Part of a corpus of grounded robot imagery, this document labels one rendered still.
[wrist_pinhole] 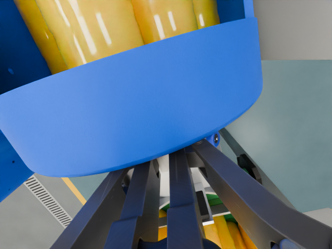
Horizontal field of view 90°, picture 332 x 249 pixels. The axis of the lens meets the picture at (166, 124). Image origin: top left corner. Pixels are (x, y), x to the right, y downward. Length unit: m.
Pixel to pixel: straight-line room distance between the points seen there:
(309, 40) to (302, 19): 0.06
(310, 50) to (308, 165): 1.60
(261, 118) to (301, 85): 0.37
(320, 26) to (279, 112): 1.17
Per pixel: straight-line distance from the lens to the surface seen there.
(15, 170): 0.64
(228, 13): 0.26
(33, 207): 2.39
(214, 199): 0.62
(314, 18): 0.57
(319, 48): 0.58
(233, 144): 1.02
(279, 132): 1.74
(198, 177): 0.51
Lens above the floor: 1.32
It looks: 69 degrees down
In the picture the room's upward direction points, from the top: 180 degrees clockwise
